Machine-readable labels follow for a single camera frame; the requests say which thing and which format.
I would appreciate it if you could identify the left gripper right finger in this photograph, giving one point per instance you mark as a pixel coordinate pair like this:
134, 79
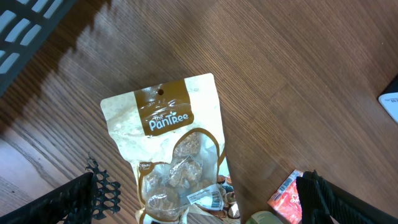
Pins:
324, 202

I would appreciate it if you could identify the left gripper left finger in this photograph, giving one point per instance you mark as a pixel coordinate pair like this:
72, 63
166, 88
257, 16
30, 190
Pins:
79, 201

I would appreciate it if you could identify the red Kleenex tissue pack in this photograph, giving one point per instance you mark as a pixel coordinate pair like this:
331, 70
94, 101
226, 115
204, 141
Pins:
285, 200

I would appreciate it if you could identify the green drink bottle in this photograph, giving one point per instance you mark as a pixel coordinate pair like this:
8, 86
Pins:
263, 217

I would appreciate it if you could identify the brown cream snack pouch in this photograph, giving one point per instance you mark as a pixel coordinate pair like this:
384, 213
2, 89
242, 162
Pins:
172, 136

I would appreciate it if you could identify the white barcode scanner box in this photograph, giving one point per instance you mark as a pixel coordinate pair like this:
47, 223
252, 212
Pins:
389, 99

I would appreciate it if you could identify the grey plastic mesh basket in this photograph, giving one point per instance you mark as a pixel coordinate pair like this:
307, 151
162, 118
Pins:
25, 25

